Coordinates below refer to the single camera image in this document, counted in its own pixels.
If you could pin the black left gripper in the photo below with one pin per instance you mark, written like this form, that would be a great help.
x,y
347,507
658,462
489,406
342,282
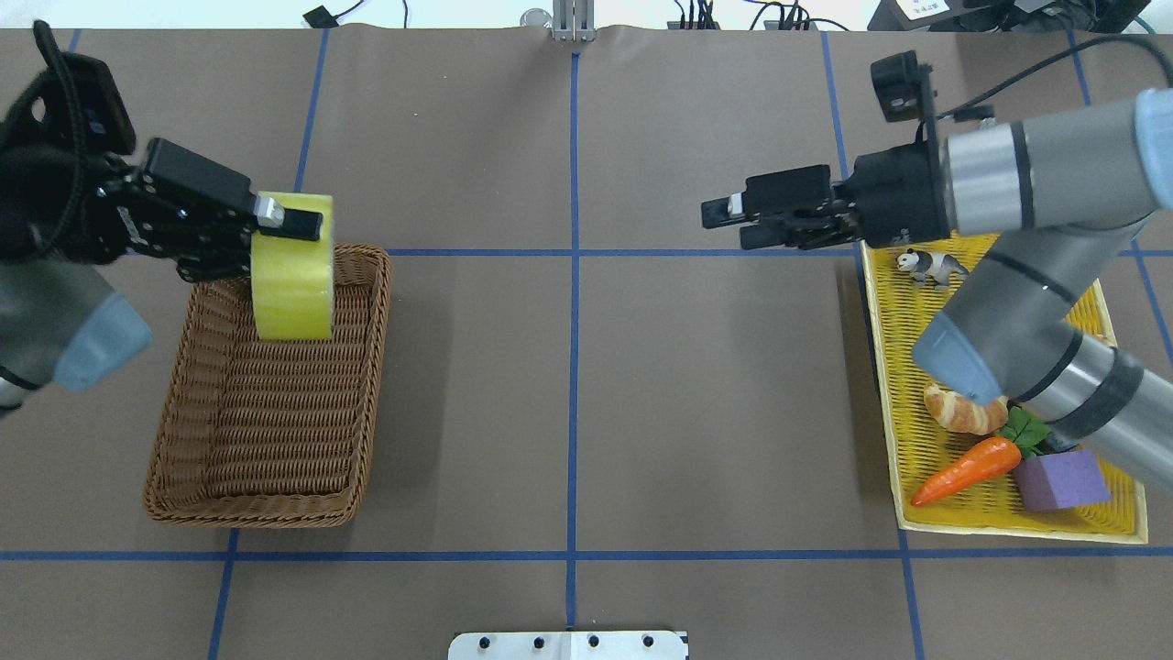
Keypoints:
x,y
48,213

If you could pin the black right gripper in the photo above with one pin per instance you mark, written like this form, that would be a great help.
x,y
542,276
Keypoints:
x,y
896,197

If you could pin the yellow tape roll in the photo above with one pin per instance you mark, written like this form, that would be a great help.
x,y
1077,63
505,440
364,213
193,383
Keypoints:
x,y
292,282

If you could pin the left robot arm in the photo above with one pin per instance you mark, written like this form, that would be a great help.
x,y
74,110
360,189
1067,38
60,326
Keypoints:
x,y
64,323

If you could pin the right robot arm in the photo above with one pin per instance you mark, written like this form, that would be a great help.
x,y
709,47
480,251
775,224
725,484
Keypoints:
x,y
1061,194

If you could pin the yellow woven basket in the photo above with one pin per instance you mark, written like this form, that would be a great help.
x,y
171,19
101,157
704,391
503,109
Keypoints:
x,y
898,310

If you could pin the brown wicker basket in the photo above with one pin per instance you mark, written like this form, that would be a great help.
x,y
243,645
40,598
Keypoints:
x,y
272,435

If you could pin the black usb hub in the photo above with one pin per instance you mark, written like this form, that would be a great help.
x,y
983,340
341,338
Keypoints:
x,y
772,16

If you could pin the panda figurine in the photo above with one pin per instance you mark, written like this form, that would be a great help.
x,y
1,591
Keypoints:
x,y
935,268

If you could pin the toy croissant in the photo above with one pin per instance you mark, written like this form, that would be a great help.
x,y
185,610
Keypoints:
x,y
956,413

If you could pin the orange toy carrot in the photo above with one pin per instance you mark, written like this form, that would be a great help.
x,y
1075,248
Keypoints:
x,y
1019,439

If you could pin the purple foam block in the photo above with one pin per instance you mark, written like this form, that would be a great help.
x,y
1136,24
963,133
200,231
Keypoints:
x,y
1061,481

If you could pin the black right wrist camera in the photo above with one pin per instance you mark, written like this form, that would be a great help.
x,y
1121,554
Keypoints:
x,y
904,92

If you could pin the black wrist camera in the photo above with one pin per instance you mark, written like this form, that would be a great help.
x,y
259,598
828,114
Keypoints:
x,y
904,92
41,115

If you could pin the aluminium frame post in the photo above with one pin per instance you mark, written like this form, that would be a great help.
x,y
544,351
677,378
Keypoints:
x,y
574,20

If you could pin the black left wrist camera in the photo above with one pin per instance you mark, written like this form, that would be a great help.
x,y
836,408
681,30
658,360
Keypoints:
x,y
41,115

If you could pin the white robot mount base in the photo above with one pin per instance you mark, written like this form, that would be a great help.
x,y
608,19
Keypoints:
x,y
637,644

